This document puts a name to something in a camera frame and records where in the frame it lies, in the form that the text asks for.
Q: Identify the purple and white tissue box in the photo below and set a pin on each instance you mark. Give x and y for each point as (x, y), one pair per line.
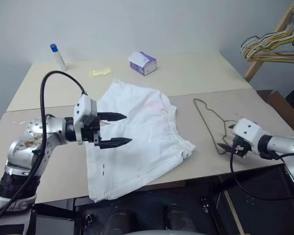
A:
(142, 64)

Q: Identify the white shorts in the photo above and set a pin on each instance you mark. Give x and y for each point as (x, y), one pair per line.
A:
(137, 122)

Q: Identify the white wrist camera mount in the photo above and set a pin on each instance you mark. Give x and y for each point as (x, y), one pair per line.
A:
(247, 132)
(82, 107)

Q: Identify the wooden hanger rack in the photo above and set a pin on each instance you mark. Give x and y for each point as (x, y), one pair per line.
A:
(253, 67)

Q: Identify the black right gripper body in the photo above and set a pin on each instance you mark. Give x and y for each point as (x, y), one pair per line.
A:
(240, 148)

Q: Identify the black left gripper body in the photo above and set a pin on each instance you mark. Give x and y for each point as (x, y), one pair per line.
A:
(89, 133)

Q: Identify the thin wooden stick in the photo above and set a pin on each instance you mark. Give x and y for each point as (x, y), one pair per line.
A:
(232, 210)

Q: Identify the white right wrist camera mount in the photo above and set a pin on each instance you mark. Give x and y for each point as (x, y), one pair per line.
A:
(247, 132)

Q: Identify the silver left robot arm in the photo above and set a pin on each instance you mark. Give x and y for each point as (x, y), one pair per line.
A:
(19, 151)

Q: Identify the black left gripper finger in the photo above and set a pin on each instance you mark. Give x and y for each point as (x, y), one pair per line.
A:
(111, 116)
(114, 142)

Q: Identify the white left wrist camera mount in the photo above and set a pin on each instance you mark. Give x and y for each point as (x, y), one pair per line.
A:
(82, 107)

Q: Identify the grey rounded robot torso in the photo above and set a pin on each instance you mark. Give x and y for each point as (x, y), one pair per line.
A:
(166, 232)

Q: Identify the dark rounded shape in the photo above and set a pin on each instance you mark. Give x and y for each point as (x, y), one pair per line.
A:
(172, 218)

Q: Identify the brown wooden furniture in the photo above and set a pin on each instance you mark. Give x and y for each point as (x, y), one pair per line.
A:
(281, 110)

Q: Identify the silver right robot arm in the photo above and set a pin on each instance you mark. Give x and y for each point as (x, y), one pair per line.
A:
(284, 144)

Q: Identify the black under-table frame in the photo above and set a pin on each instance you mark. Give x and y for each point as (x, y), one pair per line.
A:
(259, 213)

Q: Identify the white tube with blue cap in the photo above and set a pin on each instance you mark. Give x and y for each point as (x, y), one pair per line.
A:
(57, 57)

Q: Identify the small yellow packet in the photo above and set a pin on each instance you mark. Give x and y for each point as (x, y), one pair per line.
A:
(100, 73)

